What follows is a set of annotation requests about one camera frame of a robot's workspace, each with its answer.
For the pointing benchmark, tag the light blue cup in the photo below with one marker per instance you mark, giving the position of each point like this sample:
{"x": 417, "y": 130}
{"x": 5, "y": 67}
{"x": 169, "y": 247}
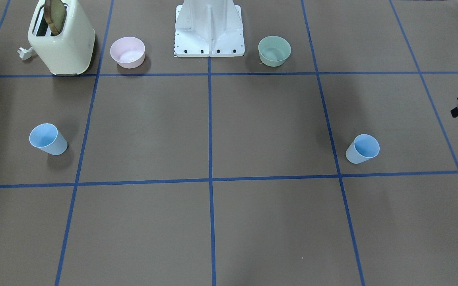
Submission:
{"x": 47, "y": 138}
{"x": 363, "y": 148}

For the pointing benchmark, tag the green plastic bowl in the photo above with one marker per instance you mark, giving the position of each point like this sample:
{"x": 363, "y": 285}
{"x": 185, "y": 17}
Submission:
{"x": 274, "y": 51}

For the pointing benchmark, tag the pink plastic bowl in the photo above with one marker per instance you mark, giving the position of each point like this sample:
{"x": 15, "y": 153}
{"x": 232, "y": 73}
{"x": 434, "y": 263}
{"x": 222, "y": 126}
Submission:
{"x": 128, "y": 52}

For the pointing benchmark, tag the cream toaster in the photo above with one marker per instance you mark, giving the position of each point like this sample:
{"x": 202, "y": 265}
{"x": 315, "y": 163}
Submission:
{"x": 70, "y": 52}

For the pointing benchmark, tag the toast slice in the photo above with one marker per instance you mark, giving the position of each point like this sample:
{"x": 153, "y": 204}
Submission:
{"x": 54, "y": 15}

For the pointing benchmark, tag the white toaster plug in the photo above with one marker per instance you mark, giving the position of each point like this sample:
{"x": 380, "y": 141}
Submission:
{"x": 25, "y": 54}

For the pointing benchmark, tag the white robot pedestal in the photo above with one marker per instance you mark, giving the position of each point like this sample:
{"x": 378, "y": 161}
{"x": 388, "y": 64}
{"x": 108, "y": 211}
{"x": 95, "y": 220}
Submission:
{"x": 208, "y": 28}

